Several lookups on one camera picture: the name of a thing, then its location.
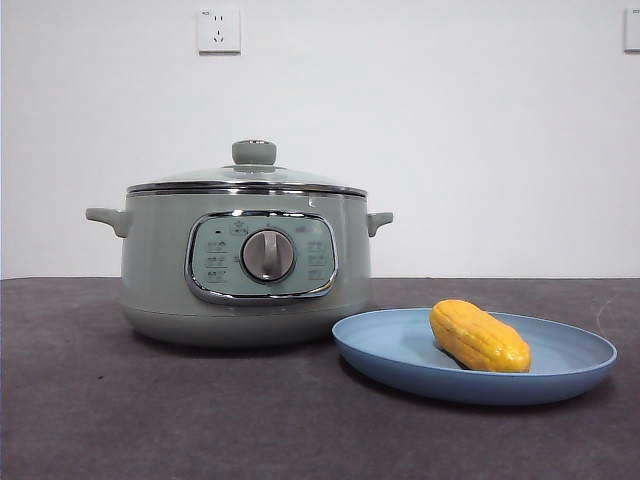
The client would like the white wall switch plate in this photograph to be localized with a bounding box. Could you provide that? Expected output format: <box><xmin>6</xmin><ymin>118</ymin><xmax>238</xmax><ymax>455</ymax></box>
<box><xmin>623</xmin><ymin>8</ymin><xmax>640</xmax><ymax>53</ymax></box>

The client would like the white wall socket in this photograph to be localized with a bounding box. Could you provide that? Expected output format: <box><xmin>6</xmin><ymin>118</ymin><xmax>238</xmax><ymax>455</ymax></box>
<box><xmin>197</xmin><ymin>7</ymin><xmax>242</xmax><ymax>56</ymax></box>

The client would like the yellow corn cob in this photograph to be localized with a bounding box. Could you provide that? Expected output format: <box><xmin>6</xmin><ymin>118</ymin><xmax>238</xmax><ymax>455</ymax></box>
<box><xmin>429</xmin><ymin>298</ymin><xmax>532</xmax><ymax>374</ymax></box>

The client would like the pale green electric steamer pot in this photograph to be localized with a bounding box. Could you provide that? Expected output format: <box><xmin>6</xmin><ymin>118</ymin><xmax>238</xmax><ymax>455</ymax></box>
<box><xmin>84</xmin><ymin>192</ymin><xmax>395</xmax><ymax>349</ymax></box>

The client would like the glass lid with green knob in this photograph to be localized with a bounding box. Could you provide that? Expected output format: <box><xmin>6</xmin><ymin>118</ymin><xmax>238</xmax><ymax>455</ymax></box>
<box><xmin>125</xmin><ymin>139</ymin><xmax>366</xmax><ymax>197</ymax></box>

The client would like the blue round plate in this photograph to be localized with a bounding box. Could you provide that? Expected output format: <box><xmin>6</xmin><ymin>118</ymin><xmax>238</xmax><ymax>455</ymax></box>
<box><xmin>332</xmin><ymin>307</ymin><xmax>619</xmax><ymax>406</ymax></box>

